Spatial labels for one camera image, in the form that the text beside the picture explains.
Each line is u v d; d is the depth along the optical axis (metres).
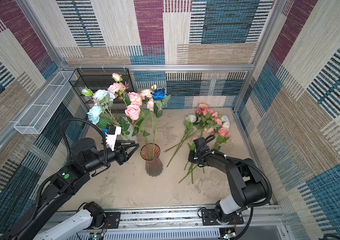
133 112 0.58
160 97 0.66
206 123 1.07
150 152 0.78
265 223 0.73
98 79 1.02
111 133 0.56
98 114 0.55
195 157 0.72
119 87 0.60
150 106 0.70
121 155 0.55
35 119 0.71
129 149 0.60
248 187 0.45
